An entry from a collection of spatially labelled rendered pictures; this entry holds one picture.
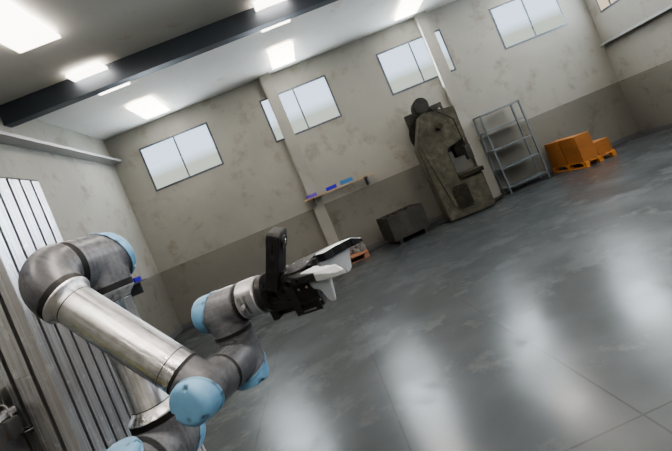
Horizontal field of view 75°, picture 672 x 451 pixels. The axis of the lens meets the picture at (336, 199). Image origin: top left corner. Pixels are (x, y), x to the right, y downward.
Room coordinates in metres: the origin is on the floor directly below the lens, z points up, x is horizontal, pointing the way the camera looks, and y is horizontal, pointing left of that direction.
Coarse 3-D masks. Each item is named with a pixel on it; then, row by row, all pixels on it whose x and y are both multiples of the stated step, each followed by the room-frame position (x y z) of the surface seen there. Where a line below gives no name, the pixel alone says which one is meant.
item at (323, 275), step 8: (336, 264) 0.71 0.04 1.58; (304, 272) 0.75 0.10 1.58; (312, 272) 0.72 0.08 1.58; (320, 272) 0.71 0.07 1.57; (328, 272) 0.70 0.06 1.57; (336, 272) 0.70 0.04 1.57; (344, 272) 0.70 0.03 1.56; (320, 280) 0.72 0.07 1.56; (328, 280) 0.71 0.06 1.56; (320, 288) 0.74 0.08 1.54; (328, 288) 0.72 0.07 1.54; (328, 296) 0.73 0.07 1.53
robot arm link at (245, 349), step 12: (228, 336) 0.82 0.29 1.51; (240, 336) 0.83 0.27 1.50; (252, 336) 0.85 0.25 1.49; (228, 348) 0.81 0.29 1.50; (240, 348) 0.82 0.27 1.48; (252, 348) 0.83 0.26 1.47; (240, 360) 0.79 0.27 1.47; (252, 360) 0.82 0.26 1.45; (264, 360) 0.85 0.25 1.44; (252, 372) 0.82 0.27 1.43; (264, 372) 0.84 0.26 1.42; (252, 384) 0.82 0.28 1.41
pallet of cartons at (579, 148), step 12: (588, 132) 10.51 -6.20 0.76; (552, 144) 11.31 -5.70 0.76; (564, 144) 10.89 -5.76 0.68; (576, 144) 10.47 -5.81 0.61; (588, 144) 10.50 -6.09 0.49; (600, 144) 10.56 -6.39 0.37; (552, 156) 11.50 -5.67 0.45; (564, 156) 11.08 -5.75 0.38; (576, 156) 10.66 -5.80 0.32; (588, 156) 10.49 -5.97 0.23; (600, 156) 10.50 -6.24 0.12; (552, 168) 11.68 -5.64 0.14; (576, 168) 10.82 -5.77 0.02
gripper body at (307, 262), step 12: (288, 264) 0.82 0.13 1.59; (300, 264) 0.79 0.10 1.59; (312, 264) 0.80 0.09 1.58; (264, 276) 0.83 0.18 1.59; (264, 288) 0.81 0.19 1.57; (288, 288) 0.78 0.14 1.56; (300, 288) 0.78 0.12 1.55; (312, 288) 0.77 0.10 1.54; (264, 300) 0.80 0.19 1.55; (276, 300) 0.81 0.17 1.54; (288, 300) 0.81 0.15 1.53; (300, 300) 0.78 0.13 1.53; (312, 300) 0.77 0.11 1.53; (324, 300) 0.78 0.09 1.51; (276, 312) 0.81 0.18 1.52; (288, 312) 0.83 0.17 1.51; (300, 312) 0.78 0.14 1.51
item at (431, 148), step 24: (408, 120) 11.55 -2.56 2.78; (432, 120) 10.53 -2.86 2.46; (456, 120) 10.50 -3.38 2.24; (432, 144) 10.55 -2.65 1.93; (456, 144) 10.69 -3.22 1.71; (432, 168) 10.56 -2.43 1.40; (480, 168) 10.40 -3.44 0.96; (456, 192) 10.53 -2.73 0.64; (480, 192) 10.50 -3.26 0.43; (456, 216) 10.56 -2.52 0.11
